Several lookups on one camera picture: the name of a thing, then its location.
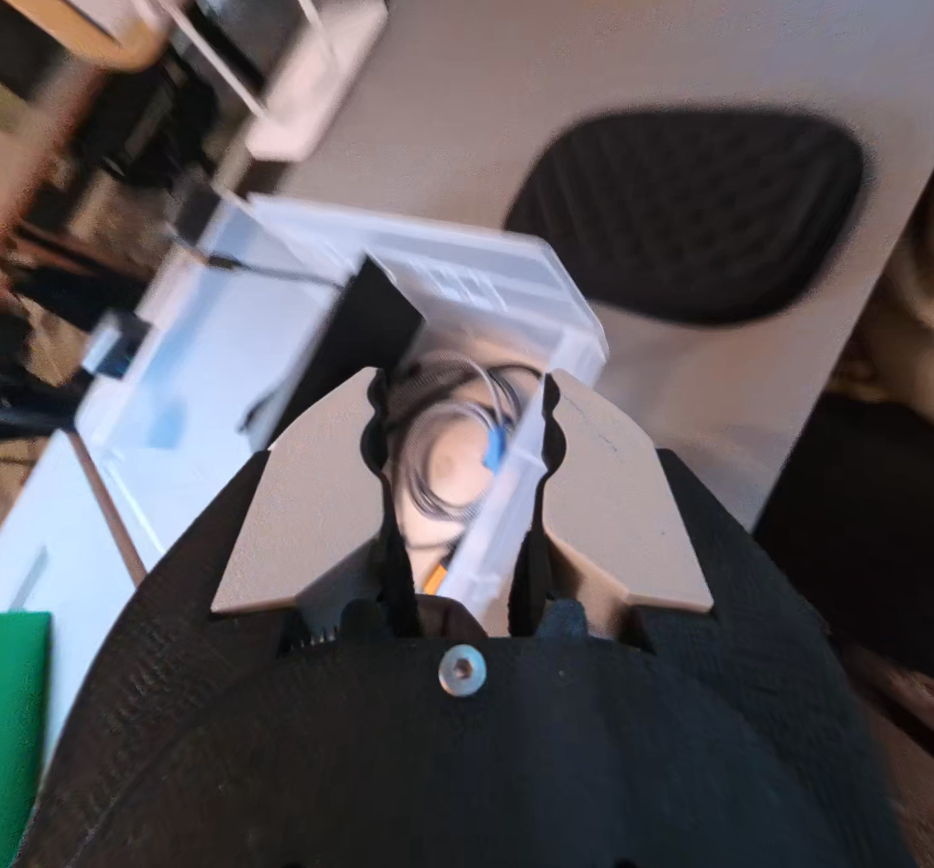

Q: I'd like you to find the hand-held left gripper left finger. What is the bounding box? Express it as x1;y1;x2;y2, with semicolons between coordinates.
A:
210;367;422;638

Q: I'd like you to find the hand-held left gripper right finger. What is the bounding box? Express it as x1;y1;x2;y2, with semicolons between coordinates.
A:
507;369;716;638

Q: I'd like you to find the black braided cable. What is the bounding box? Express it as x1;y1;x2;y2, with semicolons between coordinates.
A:
385;356;550;528

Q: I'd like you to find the clear plastic bin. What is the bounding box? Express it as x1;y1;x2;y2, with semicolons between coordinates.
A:
75;192;610;615

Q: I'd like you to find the black bin divider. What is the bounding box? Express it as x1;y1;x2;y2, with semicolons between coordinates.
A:
239;254;429;447

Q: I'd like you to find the small grey box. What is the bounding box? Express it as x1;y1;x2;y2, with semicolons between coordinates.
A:
82;308;152;378
170;181;225;243

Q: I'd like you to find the black mesh wrist rest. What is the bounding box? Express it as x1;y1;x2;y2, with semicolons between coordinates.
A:
502;104;867;331

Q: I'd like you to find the green plastic bin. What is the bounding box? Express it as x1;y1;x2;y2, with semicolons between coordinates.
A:
0;610;54;836

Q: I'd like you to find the white document stand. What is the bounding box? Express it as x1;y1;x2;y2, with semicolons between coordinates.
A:
133;0;389;163

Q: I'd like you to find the thin black cable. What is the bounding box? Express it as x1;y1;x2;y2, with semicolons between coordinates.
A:
179;241;353;294

